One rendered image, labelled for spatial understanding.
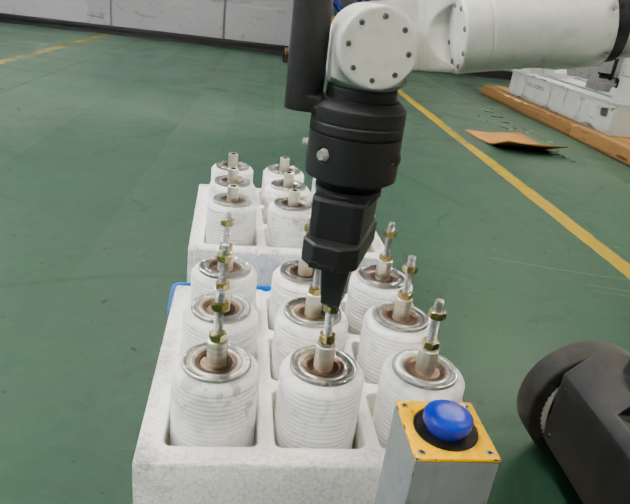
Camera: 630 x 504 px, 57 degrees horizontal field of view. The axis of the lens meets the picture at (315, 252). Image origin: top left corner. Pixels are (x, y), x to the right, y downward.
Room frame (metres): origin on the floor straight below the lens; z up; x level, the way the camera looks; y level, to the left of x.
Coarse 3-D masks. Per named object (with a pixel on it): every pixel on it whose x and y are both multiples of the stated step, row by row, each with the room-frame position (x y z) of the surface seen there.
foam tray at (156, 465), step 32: (160, 352) 0.64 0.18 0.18; (256, 352) 0.67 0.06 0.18; (352, 352) 0.69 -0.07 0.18; (160, 384) 0.57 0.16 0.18; (160, 416) 0.52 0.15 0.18; (256, 416) 0.55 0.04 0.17; (160, 448) 0.47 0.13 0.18; (192, 448) 0.47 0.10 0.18; (224, 448) 0.48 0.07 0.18; (256, 448) 0.48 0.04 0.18; (288, 448) 0.49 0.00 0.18; (352, 448) 0.55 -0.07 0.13; (384, 448) 0.51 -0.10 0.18; (160, 480) 0.45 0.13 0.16; (192, 480) 0.45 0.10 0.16; (224, 480) 0.46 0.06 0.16; (256, 480) 0.46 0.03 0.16; (288, 480) 0.47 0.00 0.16; (320, 480) 0.47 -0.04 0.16; (352, 480) 0.48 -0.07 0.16
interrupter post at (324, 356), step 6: (318, 342) 0.55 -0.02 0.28; (318, 348) 0.54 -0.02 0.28; (324, 348) 0.54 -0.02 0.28; (330, 348) 0.54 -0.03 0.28; (318, 354) 0.54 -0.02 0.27; (324, 354) 0.54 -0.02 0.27; (330, 354) 0.54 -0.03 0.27; (318, 360) 0.54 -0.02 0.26; (324, 360) 0.54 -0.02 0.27; (330, 360) 0.54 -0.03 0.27; (318, 366) 0.54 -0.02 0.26; (324, 366) 0.54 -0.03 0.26; (330, 366) 0.54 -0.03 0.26
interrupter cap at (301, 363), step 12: (300, 348) 0.57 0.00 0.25; (312, 348) 0.58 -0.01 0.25; (336, 348) 0.58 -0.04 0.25; (300, 360) 0.55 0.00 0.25; (312, 360) 0.56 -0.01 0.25; (336, 360) 0.56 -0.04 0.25; (348, 360) 0.56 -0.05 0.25; (300, 372) 0.53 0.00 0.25; (312, 372) 0.53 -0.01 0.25; (324, 372) 0.54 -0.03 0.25; (336, 372) 0.54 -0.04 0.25; (348, 372) 0.54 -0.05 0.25; (312, 384) 0.51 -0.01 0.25; (324, 384) 0.51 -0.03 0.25; (336, 384) 0.51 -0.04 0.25
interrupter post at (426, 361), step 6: (420, 348) 0.56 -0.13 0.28; (420, 354) 0.56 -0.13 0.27; (426, 354) 0.56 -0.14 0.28; (432, 354) 0.55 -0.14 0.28; (420, 360) 0.56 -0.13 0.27; (426, 360) 0.55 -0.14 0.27; (432, 360) 0.56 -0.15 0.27; (420, 366) 0.56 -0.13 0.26; (426, 366) 0.55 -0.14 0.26; (432, 366) 0.56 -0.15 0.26; (420, 372) 0.56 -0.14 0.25; (426, 372) 0.55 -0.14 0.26; (432, 372) 0.56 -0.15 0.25
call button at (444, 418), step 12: (432, 408) 0.39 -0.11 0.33; (444, 408) 0.39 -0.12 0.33; (456, 408) 0.40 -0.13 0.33; (432, 420) 0.38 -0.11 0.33; (444, 420) 0.38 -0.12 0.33; (456, 420) 0.38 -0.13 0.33; (468, 420) 0.38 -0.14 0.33; (432, 432) 0.38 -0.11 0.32; (444, 432) 0.37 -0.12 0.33; (456, 432) 0.37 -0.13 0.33; (468, 432) 0.38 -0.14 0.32
